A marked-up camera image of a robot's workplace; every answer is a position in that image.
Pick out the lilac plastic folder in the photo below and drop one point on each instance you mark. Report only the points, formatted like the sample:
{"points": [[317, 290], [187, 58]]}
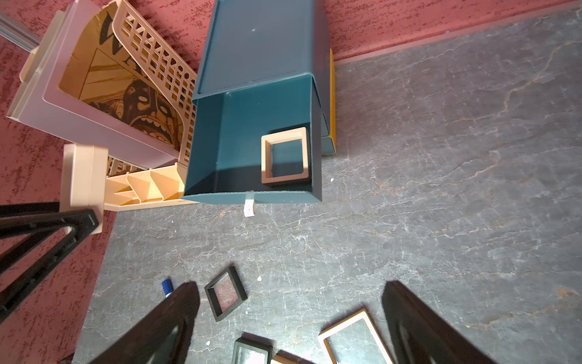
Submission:
{"points": [[39, 102]]}

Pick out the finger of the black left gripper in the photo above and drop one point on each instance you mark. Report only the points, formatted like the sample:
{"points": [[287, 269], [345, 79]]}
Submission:
{"points": [[26, 283], [30, 218]]}

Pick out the brown printed cardboard sheet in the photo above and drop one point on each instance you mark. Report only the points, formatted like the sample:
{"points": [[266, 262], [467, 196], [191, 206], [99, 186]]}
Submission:
{"points": [[102, 74]]}

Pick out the beige lattice file organizer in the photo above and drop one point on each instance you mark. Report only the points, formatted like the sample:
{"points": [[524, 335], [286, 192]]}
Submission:
{"points": [[171, 75]]}

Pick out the teal stacked drawer cabinet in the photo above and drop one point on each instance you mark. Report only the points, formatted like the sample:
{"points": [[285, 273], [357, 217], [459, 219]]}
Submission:
{"points": [[252, 43]]}

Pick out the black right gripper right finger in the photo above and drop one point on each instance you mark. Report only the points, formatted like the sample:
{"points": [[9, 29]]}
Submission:
{"points": [[419, 335]]}

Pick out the blue white marker pen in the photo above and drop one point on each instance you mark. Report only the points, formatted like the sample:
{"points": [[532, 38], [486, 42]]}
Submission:
{"points": [[167, 286]]}

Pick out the aluminium left corner post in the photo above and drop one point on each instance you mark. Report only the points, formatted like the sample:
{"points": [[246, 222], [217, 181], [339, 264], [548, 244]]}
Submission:
{"points": [[18, 34]]}

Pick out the large tan brooch box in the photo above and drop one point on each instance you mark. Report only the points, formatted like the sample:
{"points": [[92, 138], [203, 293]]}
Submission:
{"points": [[354, 339], [283, 357]]}

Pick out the small black brooch box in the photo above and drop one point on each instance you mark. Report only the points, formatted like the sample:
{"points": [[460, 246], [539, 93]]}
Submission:
{"points": [[250, 352], [225, 293]]}

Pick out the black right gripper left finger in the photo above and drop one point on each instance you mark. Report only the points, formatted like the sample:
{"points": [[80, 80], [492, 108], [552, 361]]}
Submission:
{"points": [[163, 336]]}

